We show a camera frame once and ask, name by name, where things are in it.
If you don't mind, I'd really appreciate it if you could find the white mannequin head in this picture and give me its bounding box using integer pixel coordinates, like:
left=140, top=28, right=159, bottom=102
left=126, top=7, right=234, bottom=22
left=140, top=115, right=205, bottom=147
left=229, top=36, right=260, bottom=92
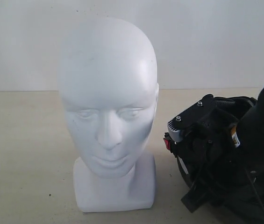
left=58, top=17, right=159, bottom=213

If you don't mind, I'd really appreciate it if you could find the black helmet with visor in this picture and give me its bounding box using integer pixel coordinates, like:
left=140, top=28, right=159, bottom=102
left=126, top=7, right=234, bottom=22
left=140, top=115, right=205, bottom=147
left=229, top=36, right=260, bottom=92
left=163, top=94, right=264, bottom=224

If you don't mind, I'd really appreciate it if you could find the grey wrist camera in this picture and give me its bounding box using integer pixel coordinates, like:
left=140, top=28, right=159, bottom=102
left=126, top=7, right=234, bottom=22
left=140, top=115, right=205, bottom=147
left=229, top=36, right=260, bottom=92
left=167, top=94, right=215, bottom=142

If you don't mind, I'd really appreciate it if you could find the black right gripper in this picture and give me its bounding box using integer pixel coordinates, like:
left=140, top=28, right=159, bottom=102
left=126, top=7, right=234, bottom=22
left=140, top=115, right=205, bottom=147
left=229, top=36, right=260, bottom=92
left=180, top=96, right=246, bottom=205

